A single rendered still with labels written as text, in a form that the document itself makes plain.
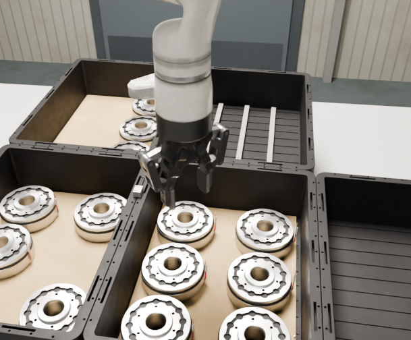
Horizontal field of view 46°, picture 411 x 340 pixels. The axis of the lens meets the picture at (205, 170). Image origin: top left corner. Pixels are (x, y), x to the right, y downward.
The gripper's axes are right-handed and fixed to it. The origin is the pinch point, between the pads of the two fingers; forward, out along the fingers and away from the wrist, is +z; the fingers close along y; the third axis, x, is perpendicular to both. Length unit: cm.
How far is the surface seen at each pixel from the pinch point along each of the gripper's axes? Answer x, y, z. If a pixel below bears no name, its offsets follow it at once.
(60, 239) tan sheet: 19.2, -15.2, 17.4
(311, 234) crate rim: -12.6, 14.5, 7.5
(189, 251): 0.8, 0.7, 14.4
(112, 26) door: 236, 98, 71
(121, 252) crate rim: 1.2, -11.1, 7.4
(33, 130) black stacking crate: 45.5, -9.1, 10.1
